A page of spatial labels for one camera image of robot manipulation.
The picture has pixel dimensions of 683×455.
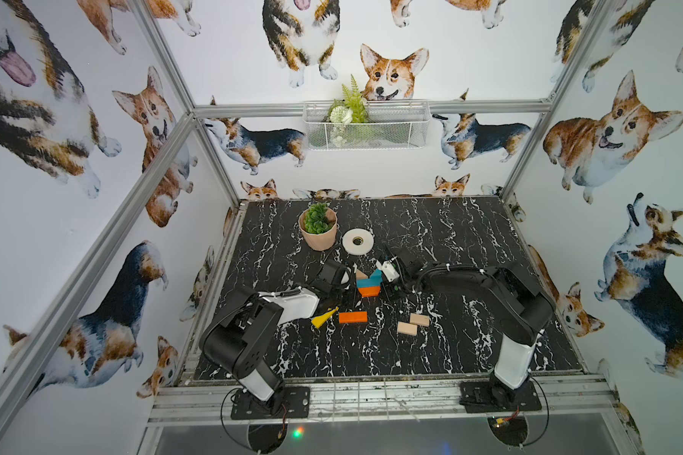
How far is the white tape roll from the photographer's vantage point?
3.49 feet

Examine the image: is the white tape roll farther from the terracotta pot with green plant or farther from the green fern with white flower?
the green fern with white flower

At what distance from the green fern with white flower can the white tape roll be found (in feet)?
1.21

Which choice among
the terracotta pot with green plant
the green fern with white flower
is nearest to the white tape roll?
the terracotta pot with green plant

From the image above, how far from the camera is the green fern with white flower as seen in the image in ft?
2.66
